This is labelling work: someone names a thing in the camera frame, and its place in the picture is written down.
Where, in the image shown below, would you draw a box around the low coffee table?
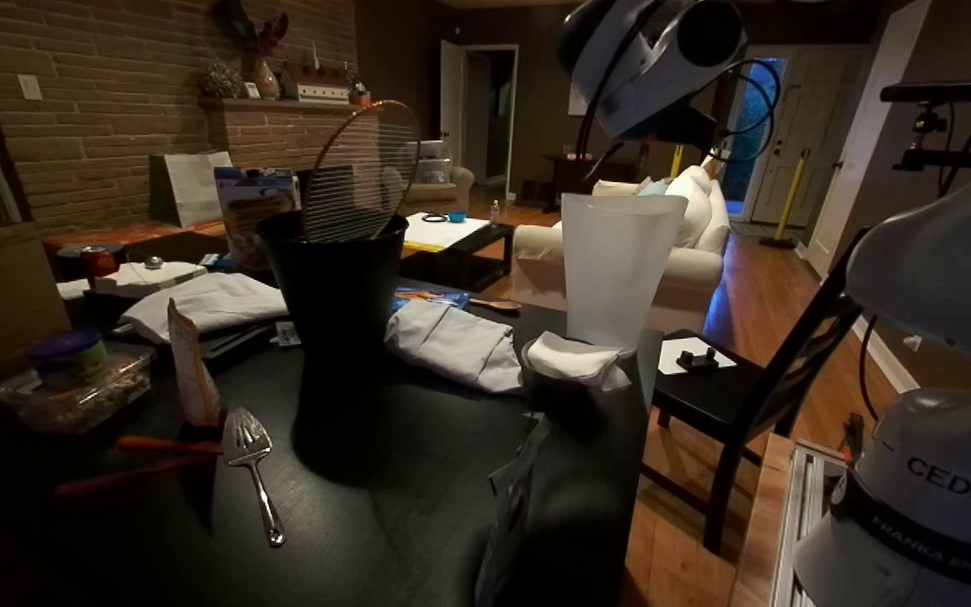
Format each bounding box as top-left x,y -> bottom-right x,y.
402,214 -> 511,293

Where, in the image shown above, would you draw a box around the metal slotted spatula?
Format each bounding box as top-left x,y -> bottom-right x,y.
221,406 -> 285,550

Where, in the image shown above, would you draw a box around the white paper stack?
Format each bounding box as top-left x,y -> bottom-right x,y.
118,272 -> 285,343

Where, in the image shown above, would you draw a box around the wire basket handle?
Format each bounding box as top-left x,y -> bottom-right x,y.
299,99 -> 420,214

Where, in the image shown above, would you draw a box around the black wooden chair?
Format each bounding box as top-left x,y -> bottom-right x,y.
645,234 -> 864,553

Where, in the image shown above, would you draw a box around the clear plastic food container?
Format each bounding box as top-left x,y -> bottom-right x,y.
0,332 -> 155,434

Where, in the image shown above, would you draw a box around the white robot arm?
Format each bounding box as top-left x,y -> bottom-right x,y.
562,0 -> 971,607

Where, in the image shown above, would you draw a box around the folded white napkin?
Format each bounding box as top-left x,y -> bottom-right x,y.
524,332 -> 629,395

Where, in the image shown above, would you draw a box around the white cloth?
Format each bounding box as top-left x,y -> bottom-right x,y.
389,301 -> 524,395

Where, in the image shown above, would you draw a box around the beige sofa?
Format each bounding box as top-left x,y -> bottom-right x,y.
511,160 -> 728,332

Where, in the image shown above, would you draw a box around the white plastic bin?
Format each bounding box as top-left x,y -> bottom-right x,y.
562,194 -> 687,354

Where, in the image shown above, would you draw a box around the orange handled tongs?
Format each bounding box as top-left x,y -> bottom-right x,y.
55,434 -> 221,501

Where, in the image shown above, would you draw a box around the black bucket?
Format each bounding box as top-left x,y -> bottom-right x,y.
256,208 -> 409,485

